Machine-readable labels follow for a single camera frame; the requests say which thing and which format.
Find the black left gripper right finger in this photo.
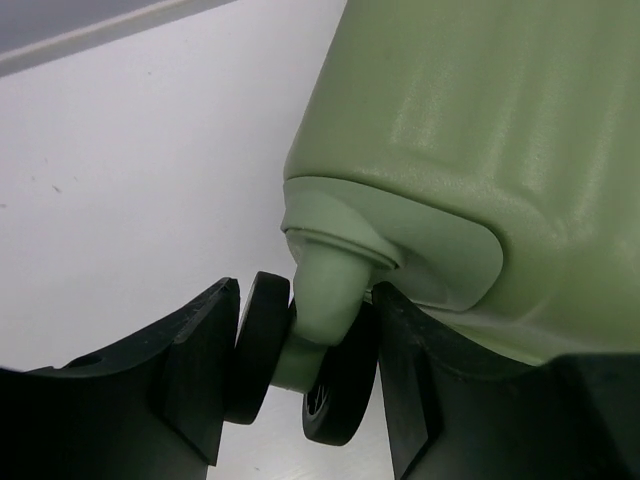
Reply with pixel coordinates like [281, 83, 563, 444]
[373, 283, 639, 479]

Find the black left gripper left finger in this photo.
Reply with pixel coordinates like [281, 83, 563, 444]
[1, 278, 239, 479]

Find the green hard-shell suitcase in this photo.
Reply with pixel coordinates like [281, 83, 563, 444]
[222, 0, 640, 446]

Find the aluminium table edge rail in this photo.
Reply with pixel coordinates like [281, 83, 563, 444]
[1, 0, 227, 77]

